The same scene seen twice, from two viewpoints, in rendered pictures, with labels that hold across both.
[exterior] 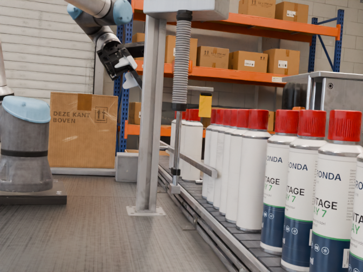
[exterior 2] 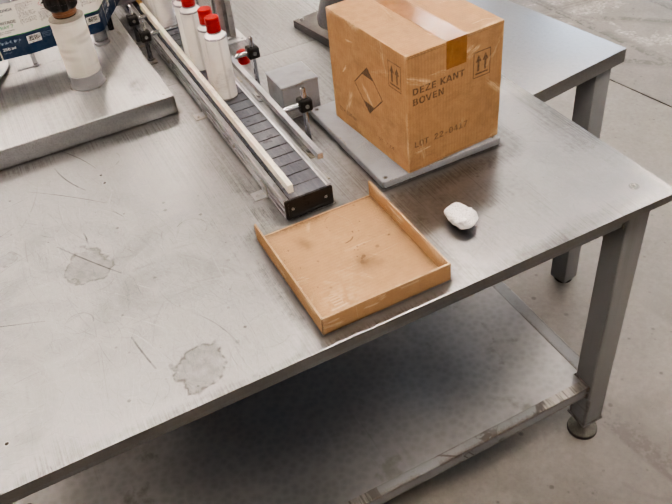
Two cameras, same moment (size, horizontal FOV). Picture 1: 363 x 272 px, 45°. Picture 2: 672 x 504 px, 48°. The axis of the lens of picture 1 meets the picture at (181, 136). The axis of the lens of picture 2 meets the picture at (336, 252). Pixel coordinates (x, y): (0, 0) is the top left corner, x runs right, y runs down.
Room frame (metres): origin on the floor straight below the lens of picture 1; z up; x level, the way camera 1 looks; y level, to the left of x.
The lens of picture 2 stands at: (3.12, -0.11, 1.80)
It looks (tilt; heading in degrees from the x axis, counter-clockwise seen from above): 42 degrees down; 168
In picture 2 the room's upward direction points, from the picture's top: 7 degrees counter-clockwise
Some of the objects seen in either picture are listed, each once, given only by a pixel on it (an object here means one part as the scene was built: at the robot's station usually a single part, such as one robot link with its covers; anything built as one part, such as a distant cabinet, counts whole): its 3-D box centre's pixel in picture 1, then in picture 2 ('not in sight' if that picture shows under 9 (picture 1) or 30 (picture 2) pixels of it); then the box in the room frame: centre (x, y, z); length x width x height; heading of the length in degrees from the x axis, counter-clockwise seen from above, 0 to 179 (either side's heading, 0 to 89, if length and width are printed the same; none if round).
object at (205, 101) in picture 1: (205, 104); not in sight; (1.05, -0.05, 1.09); 0.03 x 0.01 x 0.06; 101
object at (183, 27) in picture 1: (181, 61); not in sight; (0.93, 0.01, 1.18); 0.04 x 0.04 x 0.21
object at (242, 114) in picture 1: (242, 165); not in sight; (0.79, -0.11, 0.98); 0.05 x 0.05 x 0.20
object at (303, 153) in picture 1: (307, 190); not in sight; (0.55, -0.16, 0.98); 0.05 x 0.05 x 0.20
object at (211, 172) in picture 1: (170, 149); (225, 52); (1.38, 0.03, 0.96); 1.07 x 0.01 x 0.01; 11
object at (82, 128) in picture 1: (81, 128); (412, 71); (1.72, 0.40, 0.99); 0.30 x 0.24 x 0.27; 15
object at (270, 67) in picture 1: (228, 101); not in sight; (5.42, -0.56, 1.26); 2.78 x 0.61 x 2.51; 109
